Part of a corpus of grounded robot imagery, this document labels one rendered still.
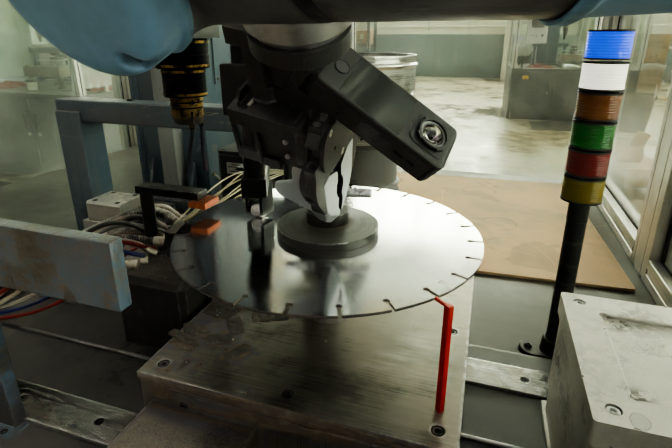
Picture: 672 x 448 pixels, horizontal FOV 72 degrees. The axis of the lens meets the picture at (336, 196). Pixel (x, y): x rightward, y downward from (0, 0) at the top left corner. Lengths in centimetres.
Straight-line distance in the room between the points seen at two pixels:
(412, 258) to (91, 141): 68
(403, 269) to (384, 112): 16
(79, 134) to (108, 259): 56
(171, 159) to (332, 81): 88
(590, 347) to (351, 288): 21
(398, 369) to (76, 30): 39
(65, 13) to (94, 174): 80
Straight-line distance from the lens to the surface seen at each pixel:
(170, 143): 117
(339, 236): 47
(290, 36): 29
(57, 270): 46
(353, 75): 34
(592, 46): 58
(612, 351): 47
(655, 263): 95
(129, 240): 65
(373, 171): 120
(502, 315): 78
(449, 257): 46
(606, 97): 58
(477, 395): 61
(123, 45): 17
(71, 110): 96
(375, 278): 42
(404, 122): 34
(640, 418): 41
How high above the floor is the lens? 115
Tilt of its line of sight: 19 degrees down
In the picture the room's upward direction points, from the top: straight up
